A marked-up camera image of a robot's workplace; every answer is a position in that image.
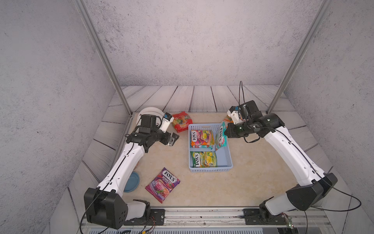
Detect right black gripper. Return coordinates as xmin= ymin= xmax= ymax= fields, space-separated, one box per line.
xmin=223 ymin=121 xmax=252 ymax=138

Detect orange multicolour Fox's candy bag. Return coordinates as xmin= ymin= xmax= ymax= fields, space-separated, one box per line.
xmin=191 ymin=130 xmax=214 ymax=148

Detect teal white candy bag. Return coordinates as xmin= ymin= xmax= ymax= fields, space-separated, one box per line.
xmin=215 ymin=121 xmax=228 ymax=150

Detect green yellow Fox's candy bag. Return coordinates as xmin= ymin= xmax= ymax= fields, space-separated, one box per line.
xmin=191 ymin=152 xmax=218 ymax=168

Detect light blue plastic basket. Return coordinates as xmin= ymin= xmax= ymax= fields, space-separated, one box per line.
xmin=189 ymin=122 xmax=233 ymax=173

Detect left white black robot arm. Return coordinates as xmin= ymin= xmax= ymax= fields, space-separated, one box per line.
xmin=83 ymin=113 xmax=179 ymax=230

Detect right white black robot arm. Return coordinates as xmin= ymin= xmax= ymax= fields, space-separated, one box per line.
xmin=225 ymin=110 xmax=338 ymax=219

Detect red candy bag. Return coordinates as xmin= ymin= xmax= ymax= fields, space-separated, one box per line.
xmin=172 ymin=112 xmax=193 ymax=133

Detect orange candy bag near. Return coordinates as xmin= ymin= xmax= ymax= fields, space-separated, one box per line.
xmin=223 ymin=116 xmax=233 ymax=124

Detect white plate stack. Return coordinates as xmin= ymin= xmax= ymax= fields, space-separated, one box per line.
xmin=139 ymin=107 xmax=164 ymax=118

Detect purple Fox's candy bag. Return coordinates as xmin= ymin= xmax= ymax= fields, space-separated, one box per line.
xmin=145 ymin=168 xmax=180 ymax=204

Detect blue small plate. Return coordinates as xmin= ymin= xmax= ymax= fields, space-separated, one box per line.
xmin=124 ymin=171 xmax=140 ymax=193

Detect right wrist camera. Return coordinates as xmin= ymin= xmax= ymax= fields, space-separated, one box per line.
xmin=227 ymin=100 xmax=263 ymax=125

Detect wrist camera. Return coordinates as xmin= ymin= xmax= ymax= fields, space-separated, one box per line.
xmin=227 ymin=100 xmax=263 ymax=125
xmin=159 ymin=113 xmax=174 ymax=133

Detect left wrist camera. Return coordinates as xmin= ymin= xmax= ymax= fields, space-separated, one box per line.
xmin=159 ymin=113 xmax=174 ymax=133

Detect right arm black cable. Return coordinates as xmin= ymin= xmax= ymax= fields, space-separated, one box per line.
xmin=238 ymin=81 xmax=362 ymax=234

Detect right aluminium frame post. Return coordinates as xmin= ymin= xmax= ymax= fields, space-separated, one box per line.
xmin=266 ymin=0 xmax=332 ymax=114

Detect aluminium frame post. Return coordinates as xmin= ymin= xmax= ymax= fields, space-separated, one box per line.
xmin=73 ymin=0 xmax=132 ymax=115
xmin=266 ymin=0 xmax=332 ymax=114

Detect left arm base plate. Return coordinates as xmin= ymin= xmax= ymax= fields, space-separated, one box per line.
xmin=123 ymin=209 xmax=165 ymax=226

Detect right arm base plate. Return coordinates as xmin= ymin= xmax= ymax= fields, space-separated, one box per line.
xmin=240 ymin=208 xmax=288 ymax=225

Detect aluminium front rail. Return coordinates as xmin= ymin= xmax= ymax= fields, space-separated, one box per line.
xmin=76 ymin=206 xmax=337 ymax=234

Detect left aluminium frame post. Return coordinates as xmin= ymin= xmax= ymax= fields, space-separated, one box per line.
xmin=73 ymin=0 xmax=132 ymax=115

